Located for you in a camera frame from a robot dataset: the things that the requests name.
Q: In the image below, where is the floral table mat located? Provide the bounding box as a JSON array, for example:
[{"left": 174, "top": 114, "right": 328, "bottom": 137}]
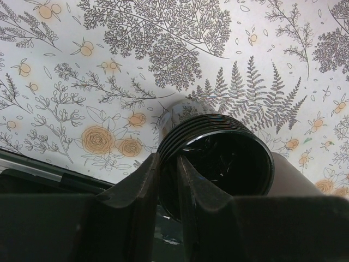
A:
[{"left": 1, "top": 1, "right": 348, "bottom": 197}]

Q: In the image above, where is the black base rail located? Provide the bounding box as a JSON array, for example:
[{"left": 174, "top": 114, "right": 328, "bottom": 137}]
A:
[{"left": 1, "top": 150, "right": 113, "bottom": 195}]

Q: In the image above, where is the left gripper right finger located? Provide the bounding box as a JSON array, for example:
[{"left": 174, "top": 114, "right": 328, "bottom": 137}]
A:
[{"left": 177, "top": 157, "right": 348, "bottom": 261}]

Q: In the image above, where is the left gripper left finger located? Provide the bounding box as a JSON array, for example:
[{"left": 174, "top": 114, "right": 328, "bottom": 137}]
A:
[{"left": 1, "top": 153, "right": 159, "bottom": 261}]

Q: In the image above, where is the stack of black paper cups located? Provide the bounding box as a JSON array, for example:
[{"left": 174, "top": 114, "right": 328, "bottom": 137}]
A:
[{"left": 158, "top": 99, "right": 321, "bottom": 221}]

